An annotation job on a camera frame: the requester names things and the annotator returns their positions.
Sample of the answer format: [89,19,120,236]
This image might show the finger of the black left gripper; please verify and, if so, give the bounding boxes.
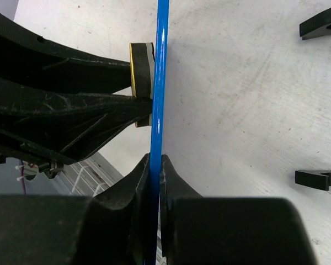
[0,13,131,94]

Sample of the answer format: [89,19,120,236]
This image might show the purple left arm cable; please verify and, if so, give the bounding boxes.
[15,162,30,196]

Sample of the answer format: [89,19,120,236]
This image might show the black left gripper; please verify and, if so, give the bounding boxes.
[0,78,152,179]

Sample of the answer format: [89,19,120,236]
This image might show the blue framed small whiteboard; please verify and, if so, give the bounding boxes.
[145,0,169,264]

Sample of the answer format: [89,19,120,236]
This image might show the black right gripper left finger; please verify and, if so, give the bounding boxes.
[0,155,149,264]

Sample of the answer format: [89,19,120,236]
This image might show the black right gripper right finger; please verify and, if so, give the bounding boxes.
[160,155,317,264]

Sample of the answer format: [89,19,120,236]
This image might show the yellow whiteboard eraser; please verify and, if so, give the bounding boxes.
[129,43,155,128]

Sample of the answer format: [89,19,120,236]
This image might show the black whiteboard stand foot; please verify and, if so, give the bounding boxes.
[295,170,331,191]
[299,8,331,40]

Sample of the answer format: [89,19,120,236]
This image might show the aluminium table frame rails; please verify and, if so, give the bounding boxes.
[51,152,123,197]

